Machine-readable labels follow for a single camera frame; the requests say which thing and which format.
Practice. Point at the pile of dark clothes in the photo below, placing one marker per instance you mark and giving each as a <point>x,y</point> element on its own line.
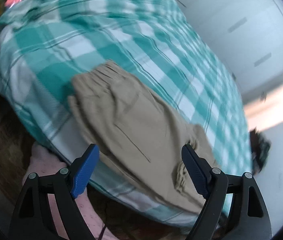
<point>260,147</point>

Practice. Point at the white wardrobe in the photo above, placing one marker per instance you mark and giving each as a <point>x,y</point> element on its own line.
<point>246,35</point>

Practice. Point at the white door with handle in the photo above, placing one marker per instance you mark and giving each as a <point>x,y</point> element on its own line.
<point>265,112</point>

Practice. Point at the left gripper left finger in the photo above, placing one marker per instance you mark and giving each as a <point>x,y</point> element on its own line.
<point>32,218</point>

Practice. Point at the khaki beige pants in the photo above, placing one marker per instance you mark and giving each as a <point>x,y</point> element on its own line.
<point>139,135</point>

